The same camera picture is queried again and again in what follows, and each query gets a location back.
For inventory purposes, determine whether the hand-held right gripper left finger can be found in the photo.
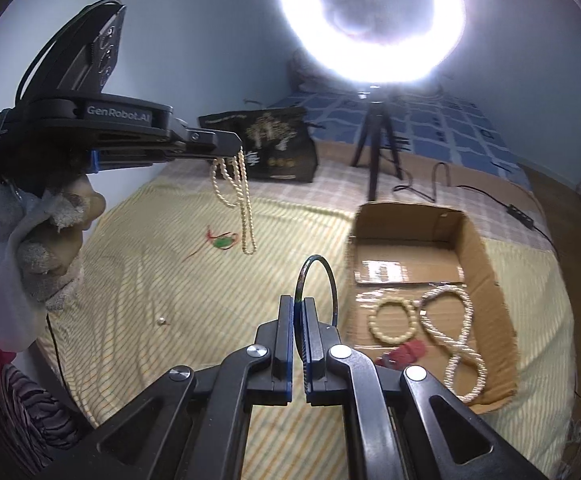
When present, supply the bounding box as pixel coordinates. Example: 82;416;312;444
53;295;296;480

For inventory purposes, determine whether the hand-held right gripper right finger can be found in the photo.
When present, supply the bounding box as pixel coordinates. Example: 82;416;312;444
300;297;551;480

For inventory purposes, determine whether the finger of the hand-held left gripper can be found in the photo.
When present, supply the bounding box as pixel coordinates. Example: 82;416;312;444
90;127;244;175

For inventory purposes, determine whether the cream bead bracelet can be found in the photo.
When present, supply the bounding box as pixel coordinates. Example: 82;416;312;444
369;297;419;345

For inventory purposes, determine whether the thin pearl necklace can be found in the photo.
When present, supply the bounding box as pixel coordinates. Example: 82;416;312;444
209;147;260;257

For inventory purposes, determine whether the red and gold bangle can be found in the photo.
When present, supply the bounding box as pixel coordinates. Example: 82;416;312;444
377;340;427;368

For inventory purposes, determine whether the dark metal bangle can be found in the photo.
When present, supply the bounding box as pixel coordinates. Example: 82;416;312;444
295;255;341;328

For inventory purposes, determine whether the thick twisted pearl necklace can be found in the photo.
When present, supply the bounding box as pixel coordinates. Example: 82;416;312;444
419;284;488;405

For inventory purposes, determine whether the cardboard box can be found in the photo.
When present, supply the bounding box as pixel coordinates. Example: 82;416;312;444
344;201;520;415

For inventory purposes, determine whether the person's left hand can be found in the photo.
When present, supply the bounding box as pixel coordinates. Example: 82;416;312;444
0;172;107;352

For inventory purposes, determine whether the black printed bag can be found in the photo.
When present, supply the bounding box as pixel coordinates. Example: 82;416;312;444
199;106;319;184

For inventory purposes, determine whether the plaid bed sheet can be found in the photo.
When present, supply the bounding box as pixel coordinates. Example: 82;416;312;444
150;140;557;252

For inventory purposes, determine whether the yellow striped bed sheet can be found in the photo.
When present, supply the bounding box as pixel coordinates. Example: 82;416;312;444
35;195;578;480

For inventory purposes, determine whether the black tripod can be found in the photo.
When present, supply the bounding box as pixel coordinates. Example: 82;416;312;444
351;87;405;201

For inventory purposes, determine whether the blue patterned blanket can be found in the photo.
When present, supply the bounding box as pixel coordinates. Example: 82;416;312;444
265;87;529;187

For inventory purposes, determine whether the person's striped clothing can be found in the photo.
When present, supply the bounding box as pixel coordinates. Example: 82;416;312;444
0;364;82;467

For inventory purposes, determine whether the green pendant with red cord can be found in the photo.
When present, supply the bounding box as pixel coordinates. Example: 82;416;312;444
185;225;242;262

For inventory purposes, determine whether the ring light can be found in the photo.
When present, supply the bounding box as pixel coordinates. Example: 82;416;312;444
278;0;466;87

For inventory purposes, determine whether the black power cable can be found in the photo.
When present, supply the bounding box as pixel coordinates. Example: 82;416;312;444
393;162;567;262

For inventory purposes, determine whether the black inline cable controller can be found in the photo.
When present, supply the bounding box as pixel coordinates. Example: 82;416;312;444
507;204;534;229

